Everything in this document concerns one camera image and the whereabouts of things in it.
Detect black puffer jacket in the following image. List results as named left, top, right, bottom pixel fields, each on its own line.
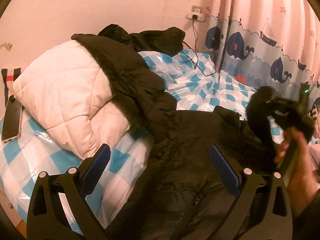
left=72, top=34, right=274, bottom=239

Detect pink clothes pile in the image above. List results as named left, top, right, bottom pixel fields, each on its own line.
left=309, top=106, right=319, bottom=165

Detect person right hand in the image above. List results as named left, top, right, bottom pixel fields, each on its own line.
left=274, top=127, right=319, bottom=217

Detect whale print curtain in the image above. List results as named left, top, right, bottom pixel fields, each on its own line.
left=204, top=0, right=319, bottom=107

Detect black smartphone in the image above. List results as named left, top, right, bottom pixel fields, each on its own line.
left=1, top=95, right=23, bottom=143

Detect white quilted jacket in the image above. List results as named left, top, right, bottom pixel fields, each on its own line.
left=13, top=41, right=130, bottom=159

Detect striped pillow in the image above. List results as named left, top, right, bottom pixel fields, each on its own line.
left=1, top=68, right=22, bottom=107

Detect black charging cable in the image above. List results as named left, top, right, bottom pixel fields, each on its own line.
left=180, top=19, right=218, bottom=77

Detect white wall power socket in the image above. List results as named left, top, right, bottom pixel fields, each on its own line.
left=187, top=5, right=205, bottom=22

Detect black garment by wall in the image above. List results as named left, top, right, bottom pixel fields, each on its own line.
left=98, top=24, right=185, bottom=57

